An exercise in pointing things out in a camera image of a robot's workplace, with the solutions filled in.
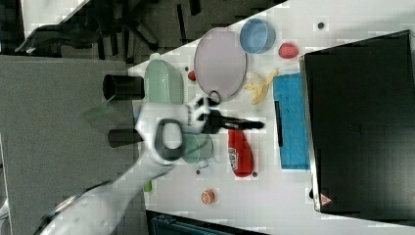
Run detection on small black cylinder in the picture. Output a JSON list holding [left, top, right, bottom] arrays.
[[108, 128, 143, 148]]

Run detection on small toy strawberry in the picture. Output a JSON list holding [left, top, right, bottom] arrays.
[[188, 70, 197, 81]]

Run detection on red ketchup bottle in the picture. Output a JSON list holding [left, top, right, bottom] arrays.
[[228, 130, 254, 177]]

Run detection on green mug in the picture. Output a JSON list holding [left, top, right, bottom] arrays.
[[183, 134, 213, 169]]

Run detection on toy banana peel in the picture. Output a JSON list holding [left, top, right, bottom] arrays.
[[243, 69, 279, 105]]

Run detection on green plastic colander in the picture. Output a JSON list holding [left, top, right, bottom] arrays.
[[145, 53, 184, 105]]

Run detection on black toaster oven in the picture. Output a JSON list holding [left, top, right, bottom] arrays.
[[300, 29, 415, 226]]

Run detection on large black cylinder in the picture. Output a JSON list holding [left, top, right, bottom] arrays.
[[103, 74, 145, 101]]

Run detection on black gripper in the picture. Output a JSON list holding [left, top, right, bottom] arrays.
[[204, 110, 264, 134]]

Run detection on large toy strawberry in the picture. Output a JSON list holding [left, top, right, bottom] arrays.
[[278, 43, 299, 59]]

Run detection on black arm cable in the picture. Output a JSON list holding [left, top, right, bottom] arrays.
[[207, 89, 223, 105]]

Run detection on oven door with black handle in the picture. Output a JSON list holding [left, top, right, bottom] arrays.
[[273, 73, 309, 170]]

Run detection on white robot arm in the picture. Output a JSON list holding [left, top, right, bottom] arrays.
[[33, 96, 264, 235]]

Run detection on blue bowl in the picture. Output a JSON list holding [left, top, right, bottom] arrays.
[[240, 19, 276, 54]]

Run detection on orange slice toy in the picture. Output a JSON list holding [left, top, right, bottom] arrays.
[[201, 189, 215, 205]]

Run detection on lilac round plate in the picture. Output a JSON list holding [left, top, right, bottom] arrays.
[[194, 27, 247, 102]]

